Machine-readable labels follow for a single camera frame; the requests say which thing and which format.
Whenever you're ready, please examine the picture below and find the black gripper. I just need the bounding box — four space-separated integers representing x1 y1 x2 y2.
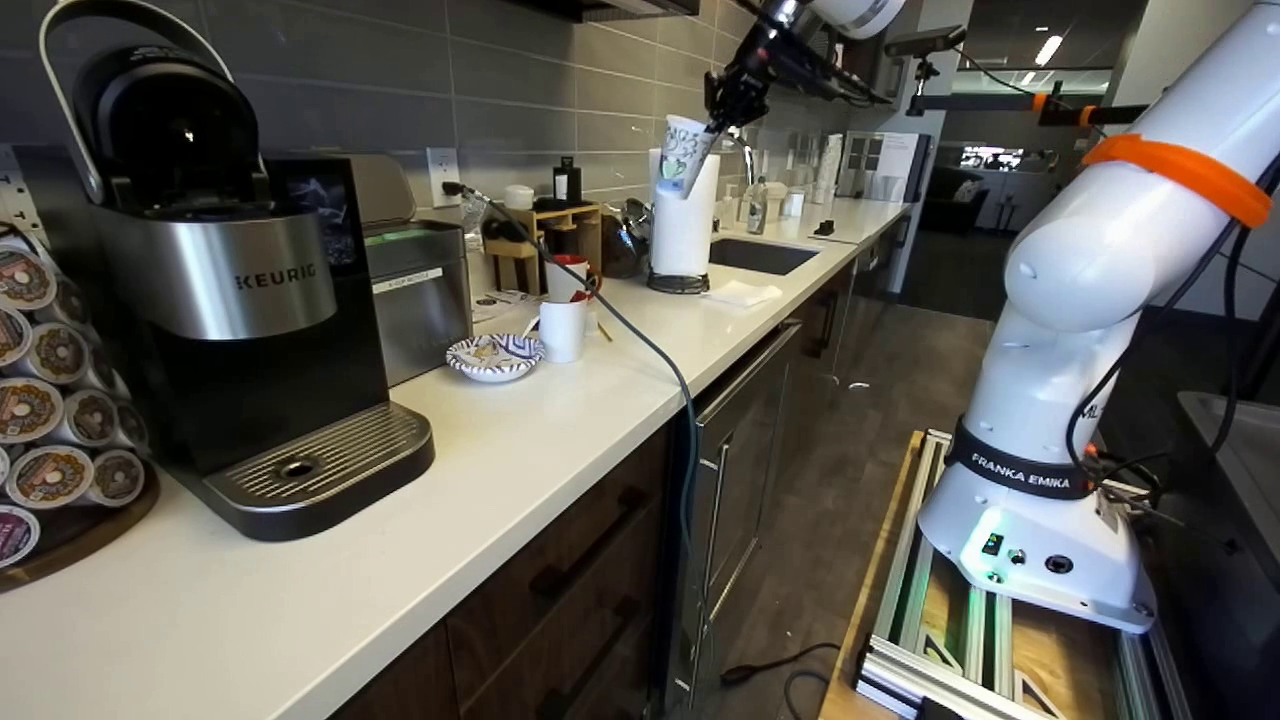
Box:
698 0 806 136

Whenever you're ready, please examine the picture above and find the black silver Keurig coffee machine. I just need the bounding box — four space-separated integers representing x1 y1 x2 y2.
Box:
37 0 441 543

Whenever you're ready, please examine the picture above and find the black coffee pod carousel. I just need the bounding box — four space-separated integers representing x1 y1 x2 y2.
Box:
0 145 165 593

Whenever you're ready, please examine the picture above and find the chrome sink faucet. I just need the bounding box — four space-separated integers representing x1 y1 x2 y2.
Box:
721 123 771 239

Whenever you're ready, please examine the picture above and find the white paper towel roll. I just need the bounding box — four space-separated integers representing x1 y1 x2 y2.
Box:
645 140 725 280

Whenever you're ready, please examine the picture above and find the dark undermount sink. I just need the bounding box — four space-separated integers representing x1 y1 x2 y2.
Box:
708 235 823 280

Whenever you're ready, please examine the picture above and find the black cylindrical container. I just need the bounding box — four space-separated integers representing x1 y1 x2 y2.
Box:
547 153 585 208

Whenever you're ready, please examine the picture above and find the wooden condiment organizer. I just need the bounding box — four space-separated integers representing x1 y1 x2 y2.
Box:
479 195 611 299

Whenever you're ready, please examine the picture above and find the plain white mug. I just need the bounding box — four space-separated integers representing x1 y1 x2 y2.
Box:
526 298 590 368

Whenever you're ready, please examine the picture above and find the small patterned ceramic plate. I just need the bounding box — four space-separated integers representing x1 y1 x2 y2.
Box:
441 334 551 390

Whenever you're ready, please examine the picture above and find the stainless steel lidded bin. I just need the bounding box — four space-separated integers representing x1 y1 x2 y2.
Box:
347 153 477 391

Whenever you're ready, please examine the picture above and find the dark wood counter cabinet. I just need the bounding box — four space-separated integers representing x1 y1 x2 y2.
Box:
331 225 925 720

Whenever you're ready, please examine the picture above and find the black wire paper towel holder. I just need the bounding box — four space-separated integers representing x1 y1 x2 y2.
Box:
645 269 716 298

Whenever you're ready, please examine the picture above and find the black power cable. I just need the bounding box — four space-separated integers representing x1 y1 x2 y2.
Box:
444 180 710 565

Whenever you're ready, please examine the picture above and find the white wall outlet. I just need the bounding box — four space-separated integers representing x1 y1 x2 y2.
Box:
425 145 464 208

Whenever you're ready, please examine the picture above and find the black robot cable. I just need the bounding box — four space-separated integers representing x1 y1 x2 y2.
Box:
1065 153 1280 535

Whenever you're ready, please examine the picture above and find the black cable on floor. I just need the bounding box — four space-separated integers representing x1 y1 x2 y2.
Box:
716 635 849 720

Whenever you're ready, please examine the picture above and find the aluminium robot stand frame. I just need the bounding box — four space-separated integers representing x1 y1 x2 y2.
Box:
815 425 1192 720

